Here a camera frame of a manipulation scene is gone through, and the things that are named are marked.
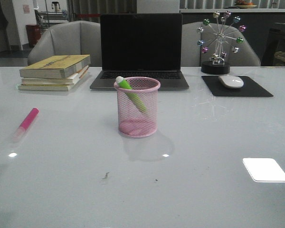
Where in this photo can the green highlighter pen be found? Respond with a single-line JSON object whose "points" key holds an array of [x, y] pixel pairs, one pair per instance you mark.
{"points": [[132, 96]]}

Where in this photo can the pink highlighter pen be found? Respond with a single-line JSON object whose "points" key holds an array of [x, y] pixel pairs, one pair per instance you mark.
{"points": [[21, 130]]}

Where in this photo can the pink mesh pen holder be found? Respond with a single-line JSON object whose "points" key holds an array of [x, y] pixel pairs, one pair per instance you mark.
{"points": [[131, 122]]}

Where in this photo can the dark grey laptop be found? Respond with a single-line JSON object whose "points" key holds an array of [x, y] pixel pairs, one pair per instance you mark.
{"points": [[141, 44]]}

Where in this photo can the middle cream book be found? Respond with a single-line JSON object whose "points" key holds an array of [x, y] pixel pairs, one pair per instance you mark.
{"points": [[71, 80]]}

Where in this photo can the cream book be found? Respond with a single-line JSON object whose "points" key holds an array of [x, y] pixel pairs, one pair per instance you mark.
{"points": [[71, 80], [45, 87]]}

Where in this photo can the right grey armchair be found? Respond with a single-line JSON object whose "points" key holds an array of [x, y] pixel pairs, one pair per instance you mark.
{"points": [[197, 45]]}

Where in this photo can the grey armchair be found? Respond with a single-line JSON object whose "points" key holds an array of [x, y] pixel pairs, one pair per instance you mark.
{"points": [[197, 45], [72, 38]]}

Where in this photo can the white computer mouse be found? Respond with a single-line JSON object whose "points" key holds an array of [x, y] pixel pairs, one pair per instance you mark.
{"points": [[229, 81]]}

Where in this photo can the top yellow book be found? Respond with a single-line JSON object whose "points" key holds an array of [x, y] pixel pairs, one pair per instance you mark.
{"points": [[56, 67]]}

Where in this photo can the left grey armchair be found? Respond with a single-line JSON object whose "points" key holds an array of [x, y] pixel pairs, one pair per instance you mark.
{"points": [[72, 38]]}

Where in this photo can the black mouse pad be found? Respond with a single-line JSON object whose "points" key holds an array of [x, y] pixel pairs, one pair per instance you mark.
{"points": [[249, 89]]}

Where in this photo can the bottom cream book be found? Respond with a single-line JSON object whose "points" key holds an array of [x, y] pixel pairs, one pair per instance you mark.
{"points": [[45, 87]]}

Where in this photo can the ferris wheel desk toy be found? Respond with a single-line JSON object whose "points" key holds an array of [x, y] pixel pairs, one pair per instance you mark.
{"points": [[218, 36]]}

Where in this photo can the red trash bin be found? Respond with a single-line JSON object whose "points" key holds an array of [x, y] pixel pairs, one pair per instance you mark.
{"points": [[33, 34]]}

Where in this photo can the fruit bowl on counter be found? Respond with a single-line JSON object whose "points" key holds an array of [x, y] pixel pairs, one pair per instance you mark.
{"points": [[243, 4]]}

